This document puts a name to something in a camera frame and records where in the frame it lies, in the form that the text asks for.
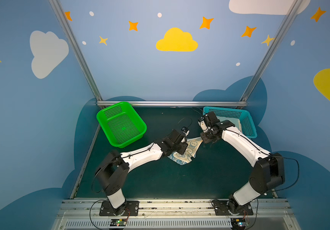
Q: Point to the controller circuit board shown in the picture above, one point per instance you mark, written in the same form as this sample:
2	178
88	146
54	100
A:
238	224
118	223

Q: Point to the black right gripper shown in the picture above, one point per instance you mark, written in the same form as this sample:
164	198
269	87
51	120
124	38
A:
206	136

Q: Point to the teal plastic basket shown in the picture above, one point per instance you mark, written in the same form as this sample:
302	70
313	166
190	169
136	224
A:
248	127

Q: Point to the aluminium mounting rail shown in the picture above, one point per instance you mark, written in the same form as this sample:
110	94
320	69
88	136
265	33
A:
175	214

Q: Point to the right controller circuit board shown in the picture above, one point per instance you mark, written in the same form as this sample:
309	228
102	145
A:
238	224

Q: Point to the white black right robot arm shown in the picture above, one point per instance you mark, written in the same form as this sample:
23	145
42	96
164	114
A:
268	169

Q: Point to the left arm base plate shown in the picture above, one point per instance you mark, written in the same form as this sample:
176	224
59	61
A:
128	208

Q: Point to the left aluminium frame post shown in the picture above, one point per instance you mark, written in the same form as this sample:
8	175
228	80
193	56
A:
64	22

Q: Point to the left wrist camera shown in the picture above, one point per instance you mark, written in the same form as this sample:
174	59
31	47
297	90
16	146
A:
185	130

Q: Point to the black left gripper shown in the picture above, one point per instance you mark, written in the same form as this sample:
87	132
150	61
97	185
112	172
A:
182	146

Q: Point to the teal yellow patterned towel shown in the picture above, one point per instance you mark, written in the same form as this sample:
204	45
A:
235	122

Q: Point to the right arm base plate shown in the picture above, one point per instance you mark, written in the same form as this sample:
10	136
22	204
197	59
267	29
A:
226	208

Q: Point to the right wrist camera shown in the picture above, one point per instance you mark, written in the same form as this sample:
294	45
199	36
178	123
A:
202	124

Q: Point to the green plastic basket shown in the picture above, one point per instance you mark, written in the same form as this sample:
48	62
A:
121	124

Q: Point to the right aluminium frame post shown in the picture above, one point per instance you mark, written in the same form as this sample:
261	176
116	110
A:
274	45

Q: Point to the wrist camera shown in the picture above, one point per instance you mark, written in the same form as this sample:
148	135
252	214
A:
202	124
185	130

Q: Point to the horizontal aluminium frame bar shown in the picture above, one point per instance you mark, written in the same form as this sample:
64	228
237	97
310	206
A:
186	104

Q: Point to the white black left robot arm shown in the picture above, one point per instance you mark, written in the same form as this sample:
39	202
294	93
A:
114	169

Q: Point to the left controller circuit board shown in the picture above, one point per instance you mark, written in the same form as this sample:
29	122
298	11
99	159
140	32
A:
118	223

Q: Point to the aluminium frame post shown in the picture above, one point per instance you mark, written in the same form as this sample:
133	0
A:
274	45
64	22

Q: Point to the blue bunny print towel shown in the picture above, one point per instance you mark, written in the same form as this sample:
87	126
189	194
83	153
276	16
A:
190	152

